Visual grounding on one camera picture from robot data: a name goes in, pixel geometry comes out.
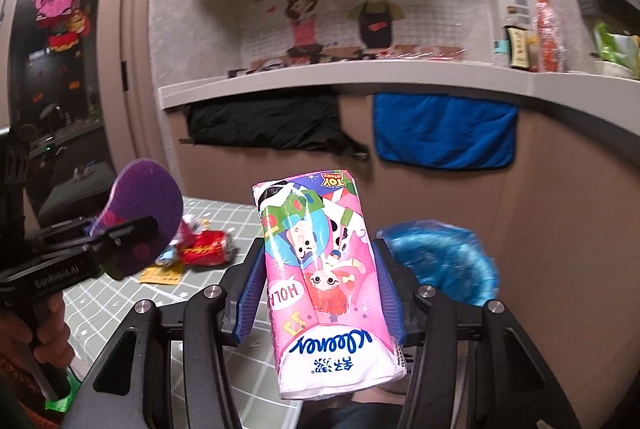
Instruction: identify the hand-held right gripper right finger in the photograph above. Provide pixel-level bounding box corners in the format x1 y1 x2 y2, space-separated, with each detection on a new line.
372 236 583 429

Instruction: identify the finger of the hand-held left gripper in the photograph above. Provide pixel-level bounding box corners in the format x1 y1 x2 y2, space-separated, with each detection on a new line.
85 215 160 281
27 215 103 252

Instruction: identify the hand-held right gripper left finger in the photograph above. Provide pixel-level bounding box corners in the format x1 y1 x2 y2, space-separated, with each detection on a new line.
60 236 268 429

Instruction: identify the purple round card disc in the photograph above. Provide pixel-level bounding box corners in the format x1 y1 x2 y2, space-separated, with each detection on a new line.
92 158 185 281

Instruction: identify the red snack packet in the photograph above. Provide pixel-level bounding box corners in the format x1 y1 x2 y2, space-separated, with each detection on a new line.
177 229 238 266

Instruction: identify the pink printed tissue pack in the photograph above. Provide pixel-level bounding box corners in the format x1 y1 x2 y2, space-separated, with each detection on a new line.
251 169 407 402

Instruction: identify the person's left forearm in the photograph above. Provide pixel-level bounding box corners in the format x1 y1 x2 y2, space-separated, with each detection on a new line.
0 349 46 429

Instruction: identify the person's left hand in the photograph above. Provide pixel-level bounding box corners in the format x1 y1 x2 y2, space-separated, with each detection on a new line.
0 295 72 387

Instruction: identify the yellow flat packet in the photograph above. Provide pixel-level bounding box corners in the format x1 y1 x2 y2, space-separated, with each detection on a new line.
139 265 182 285

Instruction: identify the white red crumpled wrapper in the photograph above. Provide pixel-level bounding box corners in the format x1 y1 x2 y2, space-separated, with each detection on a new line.
172 214 212 240

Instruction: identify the green checked table cover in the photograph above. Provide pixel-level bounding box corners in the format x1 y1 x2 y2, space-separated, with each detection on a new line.
60 195 281 410

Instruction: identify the blue towel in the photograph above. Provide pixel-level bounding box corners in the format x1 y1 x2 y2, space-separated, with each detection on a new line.
372 93 518 170

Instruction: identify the black cloth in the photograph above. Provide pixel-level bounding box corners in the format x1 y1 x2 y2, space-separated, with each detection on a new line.
182 96 371 162

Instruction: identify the white kitchen countertop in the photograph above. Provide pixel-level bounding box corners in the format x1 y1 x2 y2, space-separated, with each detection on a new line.
159 59 640 112

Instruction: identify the dark sauce bottle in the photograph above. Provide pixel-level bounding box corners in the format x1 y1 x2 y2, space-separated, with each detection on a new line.
502 6 533 70

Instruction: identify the orange capped bottle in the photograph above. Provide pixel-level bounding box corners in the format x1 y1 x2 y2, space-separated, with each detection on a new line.
535 0 568 72

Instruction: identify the white bowl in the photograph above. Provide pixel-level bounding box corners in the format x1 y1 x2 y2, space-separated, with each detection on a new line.
594 59 637 80

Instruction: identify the green vegetable bag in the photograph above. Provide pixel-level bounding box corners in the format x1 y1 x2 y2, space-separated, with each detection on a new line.
592 22 640 65

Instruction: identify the brown door frame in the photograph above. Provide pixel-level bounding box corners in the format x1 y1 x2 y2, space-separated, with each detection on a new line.
100 0 173 192

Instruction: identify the girl wall sticker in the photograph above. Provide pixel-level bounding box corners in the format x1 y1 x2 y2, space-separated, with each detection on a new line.
282 0 323 60

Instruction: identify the boy wall sticker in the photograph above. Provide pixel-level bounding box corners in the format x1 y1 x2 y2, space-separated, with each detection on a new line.
347 0 403 50

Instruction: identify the black wall rack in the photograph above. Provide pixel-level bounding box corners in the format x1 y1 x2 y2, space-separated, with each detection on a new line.
572 0 640 30

